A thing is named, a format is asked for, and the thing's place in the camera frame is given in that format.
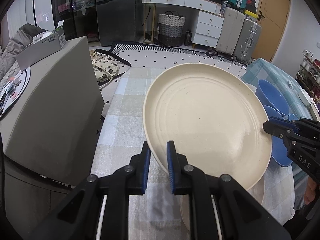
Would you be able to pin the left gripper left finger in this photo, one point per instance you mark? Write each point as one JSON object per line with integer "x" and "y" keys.
{"x": 98, "y": 208}

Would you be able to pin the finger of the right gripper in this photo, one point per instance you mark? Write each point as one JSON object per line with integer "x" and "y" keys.
{"x": 283, "y": 122}
{"x": 279, "y": 131}

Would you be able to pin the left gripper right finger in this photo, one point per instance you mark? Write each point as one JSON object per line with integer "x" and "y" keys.
{"x": 245, "y": 217}

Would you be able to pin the large blue bowl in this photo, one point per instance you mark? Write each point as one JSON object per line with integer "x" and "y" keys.
{"x": 279, "y": 150}

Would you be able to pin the cream plate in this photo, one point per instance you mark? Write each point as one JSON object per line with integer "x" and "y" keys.
{"x": 213, "y": 118}
{"x": 225, "y": 209}

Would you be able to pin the dark blue bowl back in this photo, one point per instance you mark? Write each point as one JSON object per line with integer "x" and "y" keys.
{"x": 270, "y": 96}

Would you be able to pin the cream plate back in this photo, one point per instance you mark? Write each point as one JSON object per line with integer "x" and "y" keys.
{"x": 213, "y": 118}

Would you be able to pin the light blue bowl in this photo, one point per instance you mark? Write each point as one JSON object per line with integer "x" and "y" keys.
{"x": 292, "y": 117}

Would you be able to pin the person right hand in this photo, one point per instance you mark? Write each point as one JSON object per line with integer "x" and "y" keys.
{"x": 310, "y": 191}

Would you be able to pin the white dishes on table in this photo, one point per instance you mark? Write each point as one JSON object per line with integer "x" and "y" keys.
{"x": 309, "y": 103}

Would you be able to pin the shoe rack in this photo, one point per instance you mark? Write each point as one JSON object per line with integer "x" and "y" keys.
{"x": 308, "y": 75}

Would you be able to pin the beige checked tablecloth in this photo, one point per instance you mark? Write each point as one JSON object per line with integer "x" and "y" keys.
{"x": 156, "y": 214}

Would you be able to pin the silver suitcase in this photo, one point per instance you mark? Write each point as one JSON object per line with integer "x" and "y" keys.
{"x": 249, "y": 36}

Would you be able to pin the wooden door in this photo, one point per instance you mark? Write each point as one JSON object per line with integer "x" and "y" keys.
{"x": 272, "y": 17}

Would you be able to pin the beige suitcase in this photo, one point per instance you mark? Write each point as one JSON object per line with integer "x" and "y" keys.
{"x": 231, "y": 29}

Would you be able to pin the white desk with drawers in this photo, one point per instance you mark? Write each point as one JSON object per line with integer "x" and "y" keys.
{"x": 203, "y": 18}

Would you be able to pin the black water bottle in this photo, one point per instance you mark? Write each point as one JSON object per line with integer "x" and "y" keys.
{"x": 187, "y": 38}

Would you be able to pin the woven laundry basket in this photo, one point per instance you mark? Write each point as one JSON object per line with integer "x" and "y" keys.
{"x": 170, "y": 28}

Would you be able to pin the patterned tote bag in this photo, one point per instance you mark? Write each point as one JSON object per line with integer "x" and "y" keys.
{"x": 106, "y": 66}

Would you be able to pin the dotted floor rug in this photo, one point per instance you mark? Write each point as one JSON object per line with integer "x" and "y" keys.
{"x": 147, "y": 62}

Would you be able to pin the grey cardboard box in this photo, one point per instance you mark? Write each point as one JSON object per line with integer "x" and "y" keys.
{"x": 42, "y": 48}

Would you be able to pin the grey jacket pile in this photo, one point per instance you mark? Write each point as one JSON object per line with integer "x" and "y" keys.
{"x": 16, "y": 44}

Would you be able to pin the black refrigerator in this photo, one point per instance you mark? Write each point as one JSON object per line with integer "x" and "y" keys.
{"x": 119, "y": 20}

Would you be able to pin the black glass cabinet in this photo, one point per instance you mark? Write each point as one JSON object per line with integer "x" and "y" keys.
{"x": 79, "y": 18}

